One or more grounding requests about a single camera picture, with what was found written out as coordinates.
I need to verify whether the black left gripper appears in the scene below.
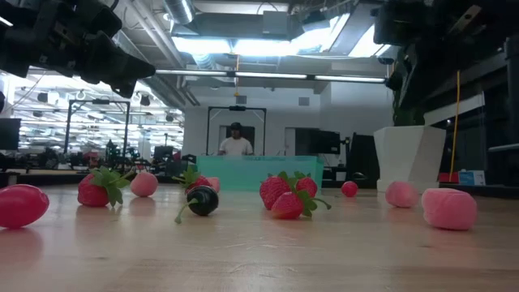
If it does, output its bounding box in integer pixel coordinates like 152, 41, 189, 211
26, 0, 157, 99

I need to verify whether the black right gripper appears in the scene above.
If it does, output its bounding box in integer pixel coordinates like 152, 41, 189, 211
384, 0, 500, 92

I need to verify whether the red round plastic tomato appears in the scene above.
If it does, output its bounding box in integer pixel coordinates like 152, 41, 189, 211
341, 180, 359, 199

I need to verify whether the red oval plastic tomato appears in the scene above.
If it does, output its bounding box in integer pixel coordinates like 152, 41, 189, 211
0, 183, 50, 230

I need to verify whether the green cactus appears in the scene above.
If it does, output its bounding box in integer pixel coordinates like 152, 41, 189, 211
392, 44, 426, 127

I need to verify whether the long ceiling light tube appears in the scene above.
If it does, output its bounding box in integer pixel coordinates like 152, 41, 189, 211
314, 75, 387, 84
155, 69, 229, 77
234, 71, 308, 80

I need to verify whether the white faceted plant pot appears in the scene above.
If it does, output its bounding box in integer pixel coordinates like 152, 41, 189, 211
373, 125, 448, 193

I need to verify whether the black office chair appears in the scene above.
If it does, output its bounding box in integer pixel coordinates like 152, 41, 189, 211
347, 132, 381, 188

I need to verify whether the blue cardboard box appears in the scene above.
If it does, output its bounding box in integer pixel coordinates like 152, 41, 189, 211
457, 170, 487, 187

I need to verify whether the black monitor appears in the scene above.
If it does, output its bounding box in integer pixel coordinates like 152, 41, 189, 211
294, 127, 342, 157
0, 118, 22, 152

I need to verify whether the person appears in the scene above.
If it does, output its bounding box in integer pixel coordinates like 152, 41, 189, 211
217, 121, 255, 157

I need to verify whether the black plastic cherry green stem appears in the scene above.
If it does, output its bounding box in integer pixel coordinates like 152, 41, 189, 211
174, 185, 220, 225

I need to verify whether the teal translucent plastic container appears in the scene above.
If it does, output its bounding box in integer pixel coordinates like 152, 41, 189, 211
196, 155, 325, 192

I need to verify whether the grey ceiling unit box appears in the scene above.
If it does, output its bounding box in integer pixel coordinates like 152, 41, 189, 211
261, 10, 290, 36

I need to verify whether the black gantry frame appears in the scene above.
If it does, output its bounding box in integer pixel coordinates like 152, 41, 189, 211
63, 99, 131, 165
205, 105, 268, 157

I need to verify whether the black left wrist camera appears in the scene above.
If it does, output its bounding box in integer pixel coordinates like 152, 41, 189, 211
75, 0, 123, 38

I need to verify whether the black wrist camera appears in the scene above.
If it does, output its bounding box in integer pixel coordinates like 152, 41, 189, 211
372, 2, 411, 45
75, 0, 123, 38

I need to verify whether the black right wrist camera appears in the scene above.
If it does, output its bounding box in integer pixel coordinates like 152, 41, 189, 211
372, 2, 411, 45

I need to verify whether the yellow hanging cable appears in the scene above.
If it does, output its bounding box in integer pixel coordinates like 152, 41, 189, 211
448, 71, 462, 183

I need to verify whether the silver ventilation duct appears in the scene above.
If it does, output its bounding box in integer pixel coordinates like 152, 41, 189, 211
163, 0, 196, 25

